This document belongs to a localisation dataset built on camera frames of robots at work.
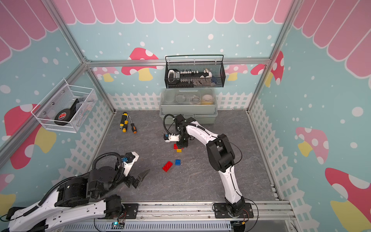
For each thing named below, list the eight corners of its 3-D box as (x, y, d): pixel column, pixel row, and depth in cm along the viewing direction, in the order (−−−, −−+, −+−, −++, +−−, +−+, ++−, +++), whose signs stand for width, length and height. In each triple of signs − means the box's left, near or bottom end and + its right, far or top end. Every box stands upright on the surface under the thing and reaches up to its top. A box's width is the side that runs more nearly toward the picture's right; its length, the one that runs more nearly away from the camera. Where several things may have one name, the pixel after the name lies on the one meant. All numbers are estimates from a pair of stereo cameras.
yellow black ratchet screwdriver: (120, 133, 109) (118, 131, 107) (123, 114, 121) (122, 112, 119) (126, 132, 109) (125, 130, 107) (129, 113, 122) (128, 111, 120)
